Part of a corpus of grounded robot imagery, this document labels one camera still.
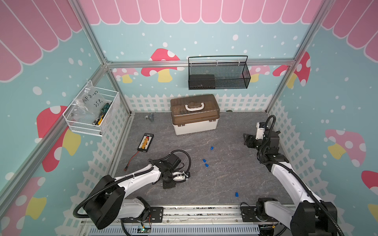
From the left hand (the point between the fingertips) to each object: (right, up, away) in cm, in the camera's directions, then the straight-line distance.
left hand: (170, 182), depth 85 cm
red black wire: (-28, +10, +9) cm, 31 cm away
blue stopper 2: (+20, +10, +9) cm, 25 cm away
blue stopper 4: (+38, -5, -4) cm, 38 cm away
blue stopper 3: (+22, +8, +7) cm, 24 cm away
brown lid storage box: (+13, +40, +8) cm, 43 cm away
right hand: (+46, +28, 0) cm, 54 cm away
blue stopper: (+26, +18, +15) cm, 35 cm away
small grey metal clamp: (-21, +40, +31) cm, 54 cm away
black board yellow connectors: (-20, +22, +15) cm, 33 cm away
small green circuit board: (-11, -19, -13) cm, 25 cm away
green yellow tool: (-32, +41, -11) cm, 53 cm away
